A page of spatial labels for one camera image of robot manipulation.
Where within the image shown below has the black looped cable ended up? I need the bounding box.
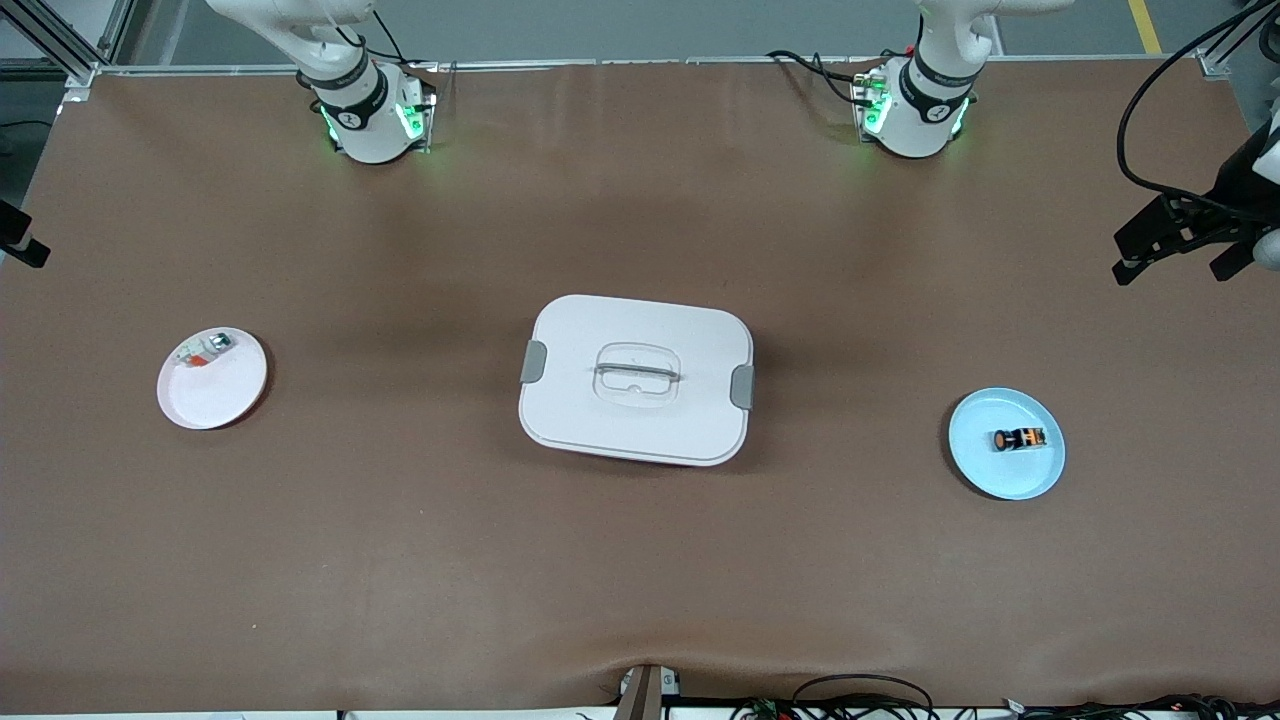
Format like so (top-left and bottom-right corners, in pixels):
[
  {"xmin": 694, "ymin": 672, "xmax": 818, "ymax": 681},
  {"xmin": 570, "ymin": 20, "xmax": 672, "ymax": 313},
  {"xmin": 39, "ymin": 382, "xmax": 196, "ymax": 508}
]
[{"xmin": 735, "ymin": 673, "xmax": 937, "ymax": 720}]

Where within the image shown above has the white lidded storage box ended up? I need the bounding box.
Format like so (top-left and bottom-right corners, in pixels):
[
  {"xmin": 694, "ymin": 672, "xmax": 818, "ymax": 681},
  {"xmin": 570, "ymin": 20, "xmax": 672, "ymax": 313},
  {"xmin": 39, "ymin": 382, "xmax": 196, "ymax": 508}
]
[{"xmin": 518, "ymin": 294, "xmax": 754, "ymax": 468}]

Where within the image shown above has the light blue round plate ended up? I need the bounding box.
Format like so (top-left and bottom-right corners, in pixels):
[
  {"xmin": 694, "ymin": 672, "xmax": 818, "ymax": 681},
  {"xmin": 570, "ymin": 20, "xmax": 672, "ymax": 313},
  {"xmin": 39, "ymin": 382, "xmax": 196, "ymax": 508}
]
[{"xmin": 948, "ymin": 387, "xmax": 1067, "ymax": 501}]

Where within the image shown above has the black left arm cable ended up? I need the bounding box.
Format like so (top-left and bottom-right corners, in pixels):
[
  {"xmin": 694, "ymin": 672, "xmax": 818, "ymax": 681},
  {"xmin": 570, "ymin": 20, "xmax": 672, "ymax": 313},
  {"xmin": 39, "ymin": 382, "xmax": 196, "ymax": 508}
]
[{"xmin": 1117, "ymin": 0, "xmax": 1280, "ymax": 216}]

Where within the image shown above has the brown table mat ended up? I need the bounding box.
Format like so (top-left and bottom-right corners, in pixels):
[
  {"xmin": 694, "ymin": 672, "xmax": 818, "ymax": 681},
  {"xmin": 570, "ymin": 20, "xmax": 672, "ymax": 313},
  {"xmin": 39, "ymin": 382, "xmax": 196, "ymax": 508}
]
[{"xmin": 0, "ymin": 58, "xmax": 1280, "ymax": 716}]

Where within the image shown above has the pink round plate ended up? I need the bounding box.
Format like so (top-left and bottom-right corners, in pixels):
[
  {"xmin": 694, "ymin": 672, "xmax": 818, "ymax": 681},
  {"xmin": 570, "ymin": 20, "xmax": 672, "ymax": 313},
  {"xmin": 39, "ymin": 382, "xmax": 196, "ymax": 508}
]
[{"xmin": 157, "ymin": 326, "xmax": 269, "ymax": 431}]

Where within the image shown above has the brown camera mount bracket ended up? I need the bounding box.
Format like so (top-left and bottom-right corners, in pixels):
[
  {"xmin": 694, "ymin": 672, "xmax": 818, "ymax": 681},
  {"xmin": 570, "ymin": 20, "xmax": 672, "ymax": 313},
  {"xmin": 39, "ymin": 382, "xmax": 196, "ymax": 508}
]
[{"xmin": 612, "ymin": 663, "xmax": 683, "ymax": 720}]

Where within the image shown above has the aluminium frame profile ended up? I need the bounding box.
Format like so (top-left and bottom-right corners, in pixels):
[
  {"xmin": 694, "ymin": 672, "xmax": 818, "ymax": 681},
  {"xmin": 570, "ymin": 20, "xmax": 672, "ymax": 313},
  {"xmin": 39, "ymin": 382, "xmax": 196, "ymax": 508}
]
[
  {"xmin": 1198, "ymin": 0, "xmax": 1280, "ymax": 79},
  {"xmin": 0, "ymin": 0, "xmax": 136, "ymax": 86}
]

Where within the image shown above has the black cable bundle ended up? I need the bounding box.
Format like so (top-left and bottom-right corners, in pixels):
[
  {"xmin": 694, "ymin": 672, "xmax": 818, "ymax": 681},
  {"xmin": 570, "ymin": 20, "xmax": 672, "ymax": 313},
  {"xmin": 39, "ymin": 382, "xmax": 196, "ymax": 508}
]
[{"xmin": 1000, "ymin": 693, "xmax": 1280, "ymax": 720}]

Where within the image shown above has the black base cable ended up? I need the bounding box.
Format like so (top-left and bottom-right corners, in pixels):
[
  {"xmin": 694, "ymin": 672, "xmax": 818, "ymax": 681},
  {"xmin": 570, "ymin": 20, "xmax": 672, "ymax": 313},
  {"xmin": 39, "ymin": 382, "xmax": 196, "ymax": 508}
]
[
  {"xmin": 765, "ymin": 48, "xmax": 881, "ymax": 106},
  {"xmin": 340, "ymin": 0, "xmax": 441, "ymax": 71}
]

